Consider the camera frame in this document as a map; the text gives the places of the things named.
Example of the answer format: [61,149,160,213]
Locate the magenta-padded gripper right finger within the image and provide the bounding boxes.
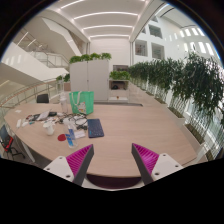
[131,142,185,186]

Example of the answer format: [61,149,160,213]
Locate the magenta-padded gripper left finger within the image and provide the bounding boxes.
[43,143,95,187]

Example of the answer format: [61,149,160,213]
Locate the clear water bottle blue label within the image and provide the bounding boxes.
[63,118,79,149]

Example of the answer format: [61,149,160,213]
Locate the blue compact keyboard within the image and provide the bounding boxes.
[87,118,105,139]

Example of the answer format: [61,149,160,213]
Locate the dark purple chair seat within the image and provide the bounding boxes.
[85,173,143,190]

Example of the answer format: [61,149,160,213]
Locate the white ceramic mug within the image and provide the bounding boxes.
[43,120,56,136]

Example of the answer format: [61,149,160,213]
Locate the grey notebook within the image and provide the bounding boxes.
[35,109,52,122]

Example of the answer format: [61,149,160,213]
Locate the clear tumbler with straw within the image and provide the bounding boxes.
[59,91,70,115]

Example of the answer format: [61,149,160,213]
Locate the green tote bag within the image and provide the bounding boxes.
[69,90,95,116]

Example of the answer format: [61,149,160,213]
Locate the red and black chair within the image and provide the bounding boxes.
[0,124,26,161]

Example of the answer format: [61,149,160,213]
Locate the small planter with plants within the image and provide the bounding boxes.
[55,73,71,93]

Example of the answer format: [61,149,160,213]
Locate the white cabinet with plants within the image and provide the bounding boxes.
[68,52,113,103]

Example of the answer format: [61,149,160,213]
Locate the glass railing with wooden handrail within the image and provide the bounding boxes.
[0,78,64,112]

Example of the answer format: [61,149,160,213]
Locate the row of potted trees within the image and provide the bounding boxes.
[128,52,224,129]

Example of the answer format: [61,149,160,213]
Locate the ceiling light strips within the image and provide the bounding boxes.
[59,0,148,40]

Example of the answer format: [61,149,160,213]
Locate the black cable tangle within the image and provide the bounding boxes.
[61,113,90,131]

